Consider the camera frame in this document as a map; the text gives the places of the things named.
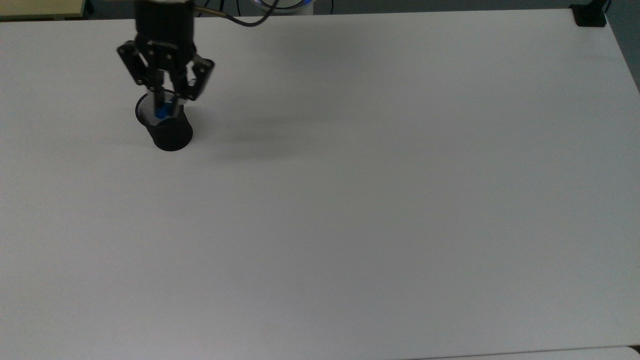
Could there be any black mesh pen cup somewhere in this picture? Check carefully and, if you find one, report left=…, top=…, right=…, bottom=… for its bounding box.
left=135, top=90, right=194, bottom=152

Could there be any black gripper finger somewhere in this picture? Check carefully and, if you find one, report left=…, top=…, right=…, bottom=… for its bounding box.
left=116, top=40, right=166, bottom=107
left=169, top=55, right=216, bottom=105

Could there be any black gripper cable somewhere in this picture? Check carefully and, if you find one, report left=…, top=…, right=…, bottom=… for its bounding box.
left=192, top=0, right=282, bottom=29

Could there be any beige wooden desk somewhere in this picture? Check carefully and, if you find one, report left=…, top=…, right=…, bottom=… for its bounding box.
left=0, top=0, right=87, bottom=20

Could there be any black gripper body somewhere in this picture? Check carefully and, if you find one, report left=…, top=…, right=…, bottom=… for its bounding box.
left=134, top=2, right=197, bottom=71

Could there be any blue white marker pen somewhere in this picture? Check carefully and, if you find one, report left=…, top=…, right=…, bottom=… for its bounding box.
left=154, top=95, right=187, bottom=121

